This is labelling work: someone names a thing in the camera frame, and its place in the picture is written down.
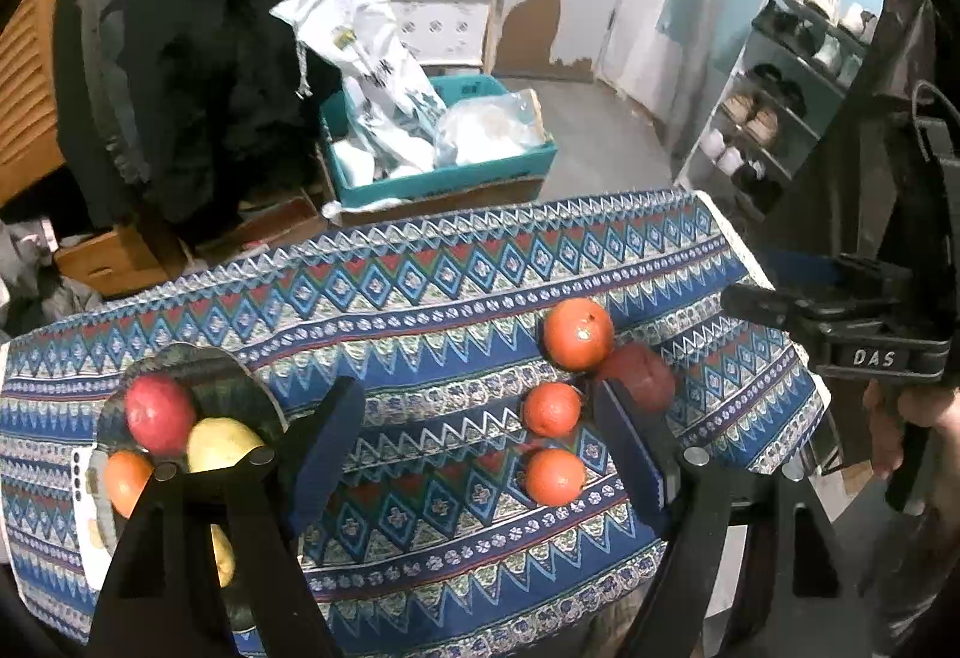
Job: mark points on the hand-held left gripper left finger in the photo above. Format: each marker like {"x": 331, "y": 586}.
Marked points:
{"x": 322, "y": 448}

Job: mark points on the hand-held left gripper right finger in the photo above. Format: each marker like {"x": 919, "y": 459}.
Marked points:
{"x": 634, "y": 455}

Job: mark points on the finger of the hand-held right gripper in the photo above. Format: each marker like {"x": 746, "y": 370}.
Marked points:
{"x": 765, "y": 305}
{"x": 802, "y": 271}

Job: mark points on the red apple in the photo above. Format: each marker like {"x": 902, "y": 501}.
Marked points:
{"x": 160, "y": 414}
{"x": 641, "y": 376}

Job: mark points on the small orange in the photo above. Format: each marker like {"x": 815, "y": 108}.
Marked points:
{"x": 124, "y": 478}
{"x": 551, "y": 409}
{"x": 555, "y": 478}

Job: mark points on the yellow green mango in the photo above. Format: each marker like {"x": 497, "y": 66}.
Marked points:
{"x": 217, "y": 444}
{"x": 223, "y": 557}

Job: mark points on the clear glass bowl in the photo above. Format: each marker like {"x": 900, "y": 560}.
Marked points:
{"x": 217, "y": 380}

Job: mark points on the large orange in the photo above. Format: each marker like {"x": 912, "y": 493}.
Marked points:
{"x": 577, "y": 334}

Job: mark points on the person's right hand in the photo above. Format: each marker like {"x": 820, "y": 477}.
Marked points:
{"x": 885, "y": 429}

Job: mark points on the blue patterned tablecloth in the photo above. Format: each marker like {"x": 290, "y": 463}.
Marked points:
{"x": 412, "y": 298}

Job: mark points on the grey shoe rack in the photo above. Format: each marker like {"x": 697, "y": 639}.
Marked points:
{"x": 731, "y": 65}

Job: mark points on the white paper card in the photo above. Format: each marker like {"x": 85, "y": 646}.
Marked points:
{"x": 86, "y": 523}

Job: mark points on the brown cardboard box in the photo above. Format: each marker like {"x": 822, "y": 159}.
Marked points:
{"x": 450, "y": 202}

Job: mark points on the wooden drawer box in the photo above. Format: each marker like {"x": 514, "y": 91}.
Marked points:
{"x": 112, "y": 264}

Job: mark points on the teal crate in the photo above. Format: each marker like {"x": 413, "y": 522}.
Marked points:
{"x": 465, "y": 174}

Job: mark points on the pile of grey clothes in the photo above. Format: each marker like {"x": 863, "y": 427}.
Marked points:
{"x": 30, "y": 298}

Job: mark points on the clear plastic bag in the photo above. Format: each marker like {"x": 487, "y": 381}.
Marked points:
{"x": 487, "y": 129}

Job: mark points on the white printed bag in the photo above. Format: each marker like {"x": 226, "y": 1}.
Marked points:
{"x": 360, "y": 50}

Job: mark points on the white lattice basket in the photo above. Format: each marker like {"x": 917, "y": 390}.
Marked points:
{"x": 450, "y": 27}

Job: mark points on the black coat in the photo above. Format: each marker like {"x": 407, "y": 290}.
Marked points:
{"x": 225, "y": 27}

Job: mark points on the wooden louvered wardrobe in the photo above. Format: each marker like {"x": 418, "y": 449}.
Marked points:
{"x": 30, "y": 88}

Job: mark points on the grey jacket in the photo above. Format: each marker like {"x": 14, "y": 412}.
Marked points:
{"x": 105, "y": 27}

